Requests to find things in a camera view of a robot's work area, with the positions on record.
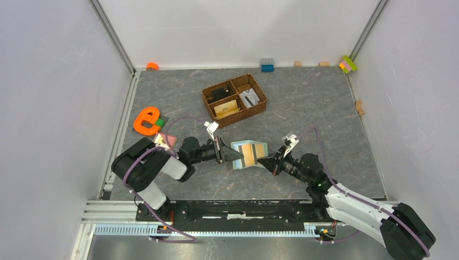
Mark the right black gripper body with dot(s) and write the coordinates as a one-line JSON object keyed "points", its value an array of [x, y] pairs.
{"points": [[280, 154]]}

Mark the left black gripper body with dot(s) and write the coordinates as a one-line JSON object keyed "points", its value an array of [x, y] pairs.
{"points": [[220, 154]]}

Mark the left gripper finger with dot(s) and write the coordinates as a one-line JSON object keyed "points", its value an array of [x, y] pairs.
{"points": [[228, 152], [229, 158]]}

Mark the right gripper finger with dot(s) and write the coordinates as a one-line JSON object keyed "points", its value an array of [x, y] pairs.
{"points": [[270, 160], [272, 170]]}

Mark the light blue card holder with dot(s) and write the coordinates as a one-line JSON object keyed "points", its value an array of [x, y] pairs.
{"points": [[234, 146]]}

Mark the gold credit card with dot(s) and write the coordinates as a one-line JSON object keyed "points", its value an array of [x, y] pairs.
{"points": [[226, 109]]}

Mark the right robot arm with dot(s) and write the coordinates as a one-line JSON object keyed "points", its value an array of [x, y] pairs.
{"points": [[397, 227]]}

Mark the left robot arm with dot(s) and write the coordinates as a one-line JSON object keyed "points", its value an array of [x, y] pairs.
{"points": [[139, 165]]}

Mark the white cards in basket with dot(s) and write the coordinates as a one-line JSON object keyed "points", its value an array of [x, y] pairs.
{"points": [[249, 98]]}

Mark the pink square card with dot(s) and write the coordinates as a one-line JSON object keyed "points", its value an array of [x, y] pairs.
{"points": [[165, 141]]}

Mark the black item in basket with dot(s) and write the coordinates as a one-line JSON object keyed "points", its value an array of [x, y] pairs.
{"points": [[220, 93]]}

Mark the green toy block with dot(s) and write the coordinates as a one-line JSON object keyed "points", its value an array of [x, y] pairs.
{"points": [[160, 122]]}

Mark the orange letter e toy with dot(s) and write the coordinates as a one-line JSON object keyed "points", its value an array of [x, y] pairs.
{"points": [[145, 123]]}

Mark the blue grey lego stack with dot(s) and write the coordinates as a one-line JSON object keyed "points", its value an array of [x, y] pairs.
{"points": [[267, 65]]}

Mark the curved wooden arch block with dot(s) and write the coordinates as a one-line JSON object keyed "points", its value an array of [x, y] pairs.
{"points": [[359, 107]]}

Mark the orange round cap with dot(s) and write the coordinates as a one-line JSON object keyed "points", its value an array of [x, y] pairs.
{"points": [[152, 66]]}

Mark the green pink lego stack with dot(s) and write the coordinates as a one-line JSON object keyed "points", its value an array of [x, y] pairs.
{"points": [[347, 65]]}

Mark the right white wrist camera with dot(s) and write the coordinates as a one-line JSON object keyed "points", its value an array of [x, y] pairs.
{"points": [[290, 142]]}

